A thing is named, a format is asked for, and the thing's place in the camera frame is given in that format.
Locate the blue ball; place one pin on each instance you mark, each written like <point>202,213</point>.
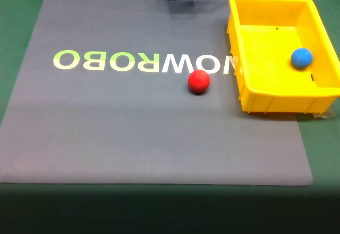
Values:
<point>301,57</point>

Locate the red ball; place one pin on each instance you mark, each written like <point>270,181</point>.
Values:
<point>199,82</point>

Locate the yellow plastic bin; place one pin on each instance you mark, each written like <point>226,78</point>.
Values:
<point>265,66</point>

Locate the grey mat with NOWROBO print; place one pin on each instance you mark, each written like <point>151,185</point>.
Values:
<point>132,138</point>

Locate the clear plastic scrap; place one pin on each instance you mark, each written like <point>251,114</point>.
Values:
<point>324,114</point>

